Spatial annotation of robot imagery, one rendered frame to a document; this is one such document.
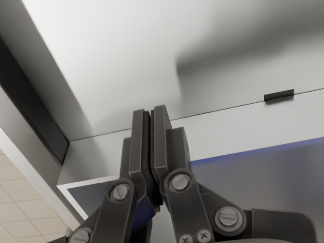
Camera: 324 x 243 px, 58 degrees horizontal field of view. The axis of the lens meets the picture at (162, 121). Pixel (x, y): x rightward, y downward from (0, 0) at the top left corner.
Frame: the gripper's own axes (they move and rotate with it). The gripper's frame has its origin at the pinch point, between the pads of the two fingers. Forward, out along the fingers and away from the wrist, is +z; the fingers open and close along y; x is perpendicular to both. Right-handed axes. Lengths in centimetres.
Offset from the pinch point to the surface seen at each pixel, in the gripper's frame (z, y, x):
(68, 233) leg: 23, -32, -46
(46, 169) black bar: 2.1, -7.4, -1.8
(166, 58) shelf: 4.3, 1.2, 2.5
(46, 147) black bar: 2.2, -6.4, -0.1
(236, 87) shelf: 4.2, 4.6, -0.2
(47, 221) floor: 88, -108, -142
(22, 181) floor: 89, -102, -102
